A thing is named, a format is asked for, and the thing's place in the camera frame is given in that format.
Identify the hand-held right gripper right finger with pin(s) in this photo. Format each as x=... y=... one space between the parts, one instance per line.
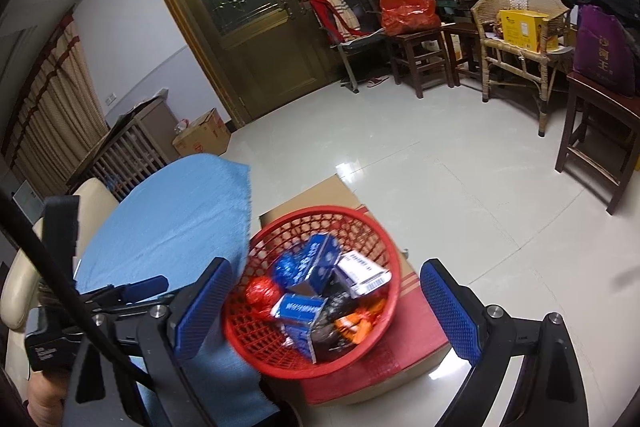
x=450 y=307

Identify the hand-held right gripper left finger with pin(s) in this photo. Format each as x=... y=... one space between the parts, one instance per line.
x=205 y=307

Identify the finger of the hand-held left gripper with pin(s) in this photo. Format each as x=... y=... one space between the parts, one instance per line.
x=145 y=286

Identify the red plastic mesh basket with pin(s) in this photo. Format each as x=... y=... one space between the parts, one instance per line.
x=250 y=342

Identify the blue foil wrapper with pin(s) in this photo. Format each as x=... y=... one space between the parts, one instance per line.
x=286 y=269

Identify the white barcode box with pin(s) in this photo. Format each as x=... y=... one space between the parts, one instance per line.
x=362 y=274

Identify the orange wrapper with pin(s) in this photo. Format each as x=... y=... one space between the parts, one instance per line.
x=357 y=322

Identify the blue carton with white print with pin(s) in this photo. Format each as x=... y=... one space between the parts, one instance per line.
x=300 y=312

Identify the black plastic bag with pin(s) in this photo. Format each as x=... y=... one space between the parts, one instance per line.
x=332 y=322

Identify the blue toothpaste box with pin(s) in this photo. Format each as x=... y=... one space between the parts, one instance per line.
x=320 y=262

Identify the white panel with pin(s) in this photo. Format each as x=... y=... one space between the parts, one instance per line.
x=27 y=202

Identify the beige leather chair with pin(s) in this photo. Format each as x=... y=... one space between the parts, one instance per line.
x=20 y=277

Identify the cardboard box with red top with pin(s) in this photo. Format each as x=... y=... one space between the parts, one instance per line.
x=400 y=357

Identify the blue tablecloth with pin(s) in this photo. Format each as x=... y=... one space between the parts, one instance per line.
x=175 y=217

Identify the wooden crib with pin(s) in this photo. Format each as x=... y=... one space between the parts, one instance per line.
x=135 y=147

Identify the beige curtain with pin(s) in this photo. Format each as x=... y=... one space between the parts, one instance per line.
x=50 y=117

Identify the slipper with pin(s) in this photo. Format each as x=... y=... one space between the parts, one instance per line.
x=378 y=81

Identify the rattan chair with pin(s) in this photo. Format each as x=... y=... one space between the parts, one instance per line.
x=520 y=67

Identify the tall dark wooden stool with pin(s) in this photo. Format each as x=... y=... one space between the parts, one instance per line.
x=600 y=107

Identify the wooden glass-panel double door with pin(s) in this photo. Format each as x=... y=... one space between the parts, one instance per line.
x=260 y=32

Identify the grey metal chair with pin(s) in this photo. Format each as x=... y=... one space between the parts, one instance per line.
x=357 y=44

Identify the yellow box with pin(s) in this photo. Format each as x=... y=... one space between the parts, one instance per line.
x=522 y=32

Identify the large red plastic bag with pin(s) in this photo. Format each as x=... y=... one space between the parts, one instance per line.
x=407 y=12

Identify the purple bag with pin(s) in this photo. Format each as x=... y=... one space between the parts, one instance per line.
x=605 y=52

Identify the dark wooden chair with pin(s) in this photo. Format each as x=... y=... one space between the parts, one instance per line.
x=370 y=2

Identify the beige striped garment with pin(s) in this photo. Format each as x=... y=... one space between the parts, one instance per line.
x=345 y=9

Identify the red garment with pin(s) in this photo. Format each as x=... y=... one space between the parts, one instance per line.
x=325 y=14

